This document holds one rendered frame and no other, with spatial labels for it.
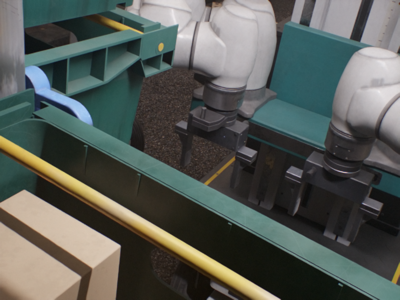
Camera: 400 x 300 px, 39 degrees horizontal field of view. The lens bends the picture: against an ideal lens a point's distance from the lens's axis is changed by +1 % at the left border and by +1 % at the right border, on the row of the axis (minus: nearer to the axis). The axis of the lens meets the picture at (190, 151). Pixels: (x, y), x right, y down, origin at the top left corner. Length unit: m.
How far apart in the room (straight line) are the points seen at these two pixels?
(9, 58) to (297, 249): 0.26
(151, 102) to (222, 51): 1.93
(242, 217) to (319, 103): 1.21
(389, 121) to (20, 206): 0.72
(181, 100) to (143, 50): 2.45
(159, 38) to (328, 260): 0.40
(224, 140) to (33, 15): 0.74
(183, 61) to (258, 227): 0.81
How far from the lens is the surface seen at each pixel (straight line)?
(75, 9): 0.60
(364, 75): 1.04
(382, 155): 1.40
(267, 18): 1.43
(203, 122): 1.16
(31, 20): 0.56
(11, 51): 0.45
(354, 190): 1.16
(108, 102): 0.68
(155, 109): 2.96
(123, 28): 0.67
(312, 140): 1.43
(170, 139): 2.71
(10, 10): 0.44
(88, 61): 0.62
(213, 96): 1.18
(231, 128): 1.22
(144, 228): 0.33
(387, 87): 1.05
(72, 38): 1.94
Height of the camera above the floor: 1.39
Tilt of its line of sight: 32 degrees down
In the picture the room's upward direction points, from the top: 9 degrees clockwise
